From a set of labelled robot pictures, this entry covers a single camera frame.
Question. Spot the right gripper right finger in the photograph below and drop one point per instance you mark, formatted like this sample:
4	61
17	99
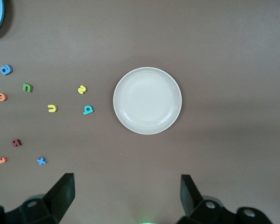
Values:
191	200

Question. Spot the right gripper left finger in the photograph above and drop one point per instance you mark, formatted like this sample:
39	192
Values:
60	196

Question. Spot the yellow foam letter u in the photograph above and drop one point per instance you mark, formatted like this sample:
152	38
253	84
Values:
51	110

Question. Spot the teal foam letter b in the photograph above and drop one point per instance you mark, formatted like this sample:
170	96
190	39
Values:
91	109

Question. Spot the yellow foam letter s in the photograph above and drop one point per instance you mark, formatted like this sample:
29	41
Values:
82	89

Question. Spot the blue foam letter x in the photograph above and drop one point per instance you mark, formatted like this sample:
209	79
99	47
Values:
41	161

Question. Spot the maroon foam letter n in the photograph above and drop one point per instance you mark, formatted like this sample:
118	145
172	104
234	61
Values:
16	143

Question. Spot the orange foam letter t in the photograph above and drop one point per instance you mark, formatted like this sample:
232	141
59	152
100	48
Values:
2	160

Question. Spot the beige brown plate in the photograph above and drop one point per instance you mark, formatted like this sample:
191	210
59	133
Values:
147	100

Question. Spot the green foam letter n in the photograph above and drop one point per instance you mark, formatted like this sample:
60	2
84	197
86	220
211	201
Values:
27	90

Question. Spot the orange foam letter e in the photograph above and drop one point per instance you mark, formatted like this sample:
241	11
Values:
4	98

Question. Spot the blue foam letter a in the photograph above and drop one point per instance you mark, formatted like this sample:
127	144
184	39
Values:
9	71

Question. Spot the brown table cover sheet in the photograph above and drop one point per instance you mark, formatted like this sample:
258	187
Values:
200	46

